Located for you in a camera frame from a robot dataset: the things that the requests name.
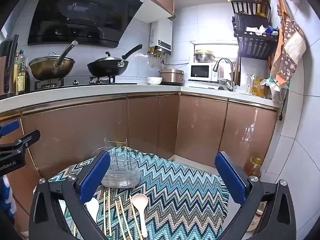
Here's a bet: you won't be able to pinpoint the brass coloured wok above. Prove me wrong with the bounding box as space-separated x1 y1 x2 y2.
29 41 78 82

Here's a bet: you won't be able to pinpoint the black dish rack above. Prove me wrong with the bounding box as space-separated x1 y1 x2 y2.
229 0 279 60

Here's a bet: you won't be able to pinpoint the glass wok lid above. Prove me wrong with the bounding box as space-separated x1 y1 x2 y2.
29 52 75 67

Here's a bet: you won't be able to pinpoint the black power cord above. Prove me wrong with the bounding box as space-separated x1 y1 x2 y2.
278 90 287 121

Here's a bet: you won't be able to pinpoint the chrome faucet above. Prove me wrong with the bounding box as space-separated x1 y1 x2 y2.
212 57 235 92

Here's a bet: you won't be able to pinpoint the black gas stove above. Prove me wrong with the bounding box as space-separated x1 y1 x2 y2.
31 76 138 90

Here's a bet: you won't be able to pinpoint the stacked steel bowls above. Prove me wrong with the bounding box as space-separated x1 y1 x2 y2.
194 49 216 63

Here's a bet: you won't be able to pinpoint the large pale plastic spoon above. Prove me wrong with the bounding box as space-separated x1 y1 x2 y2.
132 194 148 238

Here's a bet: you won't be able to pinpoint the patterned hanging apron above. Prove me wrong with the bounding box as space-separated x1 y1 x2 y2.
269 0 307 85

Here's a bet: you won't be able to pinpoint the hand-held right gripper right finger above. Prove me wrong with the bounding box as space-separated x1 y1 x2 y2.
215 151 297 240

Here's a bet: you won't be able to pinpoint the black wok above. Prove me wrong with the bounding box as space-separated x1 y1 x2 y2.
87 44 143 77

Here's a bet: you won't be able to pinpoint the white rag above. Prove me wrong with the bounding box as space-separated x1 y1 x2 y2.
245 25 269 37

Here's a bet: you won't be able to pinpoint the clear glass bottle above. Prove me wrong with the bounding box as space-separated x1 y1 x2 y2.
246 74 255 95

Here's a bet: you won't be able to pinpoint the black range hood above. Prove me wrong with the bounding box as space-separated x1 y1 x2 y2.
27 0 150 49

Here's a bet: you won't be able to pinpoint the zigzag knit cloth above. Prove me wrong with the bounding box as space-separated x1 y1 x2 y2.
34 147 229 240

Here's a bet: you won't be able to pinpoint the brown black kitchen appliance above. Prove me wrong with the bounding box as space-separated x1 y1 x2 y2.
0 34 19 98

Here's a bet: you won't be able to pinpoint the white microwave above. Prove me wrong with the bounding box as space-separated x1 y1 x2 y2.
188 62 220 82

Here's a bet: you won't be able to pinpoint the clear plastic jug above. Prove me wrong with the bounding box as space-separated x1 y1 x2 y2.
246 197 268 232

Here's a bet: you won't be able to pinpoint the cooking oil bottle green cap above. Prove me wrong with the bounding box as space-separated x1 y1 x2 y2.
17 49 27 93

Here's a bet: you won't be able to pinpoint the slim glass bottle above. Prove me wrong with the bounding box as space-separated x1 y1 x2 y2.
13 52 20 94

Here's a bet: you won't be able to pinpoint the yellow detergent bottle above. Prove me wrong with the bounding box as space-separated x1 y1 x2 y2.
252 77 267 98

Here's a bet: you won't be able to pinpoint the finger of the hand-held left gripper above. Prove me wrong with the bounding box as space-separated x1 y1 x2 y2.
0 119 20 137
14 129 41 147

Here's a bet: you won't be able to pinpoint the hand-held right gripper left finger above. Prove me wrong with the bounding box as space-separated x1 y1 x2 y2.
29 151 112 240

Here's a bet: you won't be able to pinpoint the black wok lid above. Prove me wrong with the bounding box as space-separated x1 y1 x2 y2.
87 51 129 67

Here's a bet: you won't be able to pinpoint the wire utensil holder clear base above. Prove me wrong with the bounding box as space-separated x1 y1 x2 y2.
94 136 141 188

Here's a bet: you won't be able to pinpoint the brass water heater pipes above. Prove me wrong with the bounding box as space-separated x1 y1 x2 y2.
147 47 167 68

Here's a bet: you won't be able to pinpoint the white water heater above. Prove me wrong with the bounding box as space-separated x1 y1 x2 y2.
149 19 173 55

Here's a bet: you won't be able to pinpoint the amber oil bottle yellow cap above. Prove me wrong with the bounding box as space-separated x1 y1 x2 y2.
244 156 262 178

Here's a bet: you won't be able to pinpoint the brown rice cooker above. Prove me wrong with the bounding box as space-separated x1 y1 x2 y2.
159 67 185 85

